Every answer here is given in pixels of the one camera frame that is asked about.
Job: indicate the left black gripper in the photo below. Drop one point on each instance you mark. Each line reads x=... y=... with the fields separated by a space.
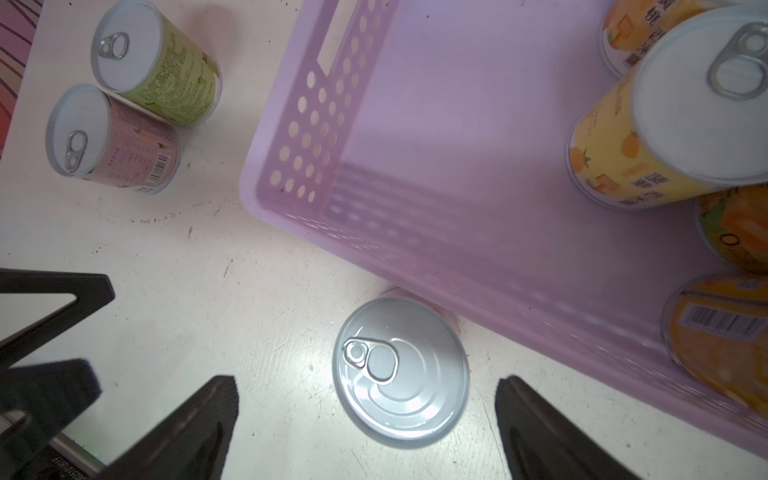
x=52 y=395

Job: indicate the small can white plastic lid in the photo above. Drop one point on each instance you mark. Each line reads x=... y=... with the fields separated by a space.
x=733 y=223

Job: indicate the small can green label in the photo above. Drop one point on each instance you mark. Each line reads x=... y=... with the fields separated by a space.
x=140 y=55

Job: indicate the small can pink label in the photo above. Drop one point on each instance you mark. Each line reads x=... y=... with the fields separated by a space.
x=400 y=370

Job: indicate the purple plastic basket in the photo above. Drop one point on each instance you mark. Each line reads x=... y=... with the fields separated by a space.
x=425 y=141

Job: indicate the small can orange label front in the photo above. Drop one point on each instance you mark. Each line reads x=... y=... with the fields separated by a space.
x=632 y=27

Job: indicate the small can yellow label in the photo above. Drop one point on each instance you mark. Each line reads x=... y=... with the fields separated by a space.
x=690 y=119

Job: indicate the small can frosted lid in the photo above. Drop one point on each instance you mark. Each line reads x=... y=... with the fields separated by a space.
x=715 y=329

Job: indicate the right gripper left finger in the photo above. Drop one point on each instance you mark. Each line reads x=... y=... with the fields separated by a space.
x=191 y=443

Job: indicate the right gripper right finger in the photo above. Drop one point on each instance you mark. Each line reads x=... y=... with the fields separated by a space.
x=541 y=443

